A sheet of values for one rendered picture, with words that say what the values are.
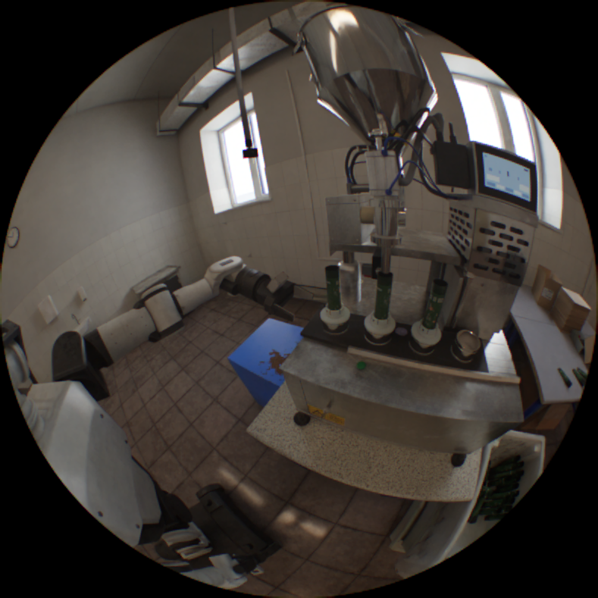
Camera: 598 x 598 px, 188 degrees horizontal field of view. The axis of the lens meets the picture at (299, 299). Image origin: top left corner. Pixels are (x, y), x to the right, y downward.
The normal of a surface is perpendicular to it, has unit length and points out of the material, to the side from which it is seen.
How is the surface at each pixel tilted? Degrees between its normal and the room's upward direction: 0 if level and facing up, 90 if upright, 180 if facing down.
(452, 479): 0
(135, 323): 70
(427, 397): 0
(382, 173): 90
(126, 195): 90
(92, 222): 90
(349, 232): 90
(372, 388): 0
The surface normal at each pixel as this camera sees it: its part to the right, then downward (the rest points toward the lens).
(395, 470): -0.15, -0.84
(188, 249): 0.85, 0.16
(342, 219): -0.51, 0.51
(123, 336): 0.85, -0.28
